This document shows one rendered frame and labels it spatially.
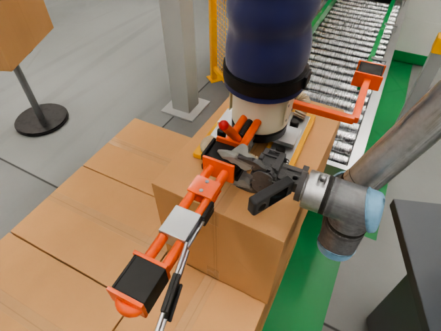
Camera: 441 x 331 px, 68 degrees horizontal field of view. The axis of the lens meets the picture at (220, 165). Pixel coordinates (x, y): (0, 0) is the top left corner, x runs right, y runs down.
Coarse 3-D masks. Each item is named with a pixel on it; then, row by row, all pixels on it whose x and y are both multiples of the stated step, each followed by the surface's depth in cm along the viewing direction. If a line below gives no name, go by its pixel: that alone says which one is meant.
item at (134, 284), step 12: (132, 264) 59; (144, 264) 59; (156, 264) 59; (120, 276) 57; (132, 276) 57; (144, 276) 57; (156, 276) 57; (168, 276) 61; (108, 288) 56; (120, 288) 56; (132, 288) 56; (144, 288) 56; (156, 288) 57; (132, 300) 55; (144, 300) 55; (156, 300) 59; (144, 312) 56
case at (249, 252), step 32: (320, 128) 109; (192, 160) 99; (320, 160) 99; (160, 192) 93; (224, 192) 90; (224, 224) 87; (256, 224) 83; (288, 224) 83; (192, 256) 112; (224, 256) 100; (256, 256) 91; (256, 288) 104
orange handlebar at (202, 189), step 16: (368, 80) 103; (320, 112) 93; (336, 112) 92; (352, 112) 92; (240, 128) 88; (256, 128) 88; (208, 176) 76; (224, 176) 76; (192, 192) 72; (208, 192) 72; (160, 240) 64; (176, 256) 62; (128, 304) 56
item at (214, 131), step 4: (220, 116) 110; (216, 124) 107; (212, 128) 106; (216, 128) 105; (212, 132) 103; (216, 132) 103; (220, 132) 100; (216, 136) 102; (220, 136) 101; (224, 136) 101; (196, 148) 99; (200, 148) 99; (196, 152) 98; (200, 152) 98; (196, 156) 98; (200, 156) 97
